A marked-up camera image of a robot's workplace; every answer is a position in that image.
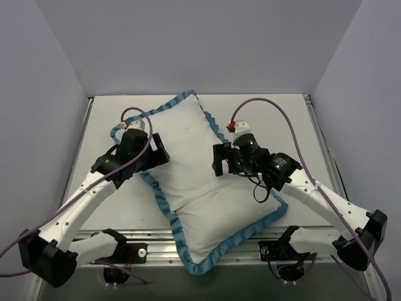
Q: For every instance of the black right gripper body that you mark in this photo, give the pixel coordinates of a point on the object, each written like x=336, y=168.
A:
x=220, y=158

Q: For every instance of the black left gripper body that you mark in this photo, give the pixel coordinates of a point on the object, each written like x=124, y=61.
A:
x=157, y=150

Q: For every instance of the blue white patterned pillowcase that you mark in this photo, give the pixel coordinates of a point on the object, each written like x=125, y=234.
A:
x=186, y=189

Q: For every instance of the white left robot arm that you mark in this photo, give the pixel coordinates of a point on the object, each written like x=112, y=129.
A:
x=101, y=182

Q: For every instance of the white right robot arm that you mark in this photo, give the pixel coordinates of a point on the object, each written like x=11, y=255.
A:
x=356, y=233

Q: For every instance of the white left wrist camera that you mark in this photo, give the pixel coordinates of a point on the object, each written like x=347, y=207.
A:
x=138, y=124

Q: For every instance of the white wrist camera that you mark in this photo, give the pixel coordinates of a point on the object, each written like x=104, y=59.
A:
x=138, y=124
x=238, y=127

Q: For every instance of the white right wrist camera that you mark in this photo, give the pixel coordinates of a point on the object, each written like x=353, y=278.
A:
x=238, y=127

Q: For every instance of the aluminium side rail left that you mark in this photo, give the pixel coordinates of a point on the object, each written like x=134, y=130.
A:
x=80, y=140

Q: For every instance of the aluminium side rail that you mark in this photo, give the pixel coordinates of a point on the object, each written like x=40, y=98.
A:
x=331, y=166
x=80, y=140

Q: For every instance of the aluminium side rail right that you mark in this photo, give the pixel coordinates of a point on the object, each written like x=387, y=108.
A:
x=331, y=166

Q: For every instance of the aluminium front rail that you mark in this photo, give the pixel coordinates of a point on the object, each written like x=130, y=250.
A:
x=199, y=257

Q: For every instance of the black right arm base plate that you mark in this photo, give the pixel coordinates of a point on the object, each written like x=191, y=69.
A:
x=273, y=250

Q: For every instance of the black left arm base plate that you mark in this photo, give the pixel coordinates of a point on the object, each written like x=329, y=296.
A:
x=134, y=252

